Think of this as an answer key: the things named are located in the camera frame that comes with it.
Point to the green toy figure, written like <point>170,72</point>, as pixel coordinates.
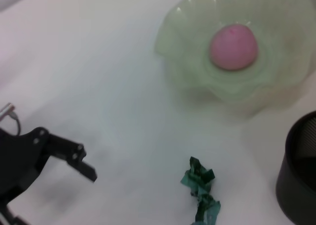
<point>200,175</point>

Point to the black mesh pen cup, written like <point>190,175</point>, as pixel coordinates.
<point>296,185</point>

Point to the pale green glass fruit plate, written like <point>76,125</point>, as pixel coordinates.
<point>187,37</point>

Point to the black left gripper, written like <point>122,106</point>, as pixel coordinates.
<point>19,158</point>

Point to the pink peach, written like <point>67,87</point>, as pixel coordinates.
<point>234,48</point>

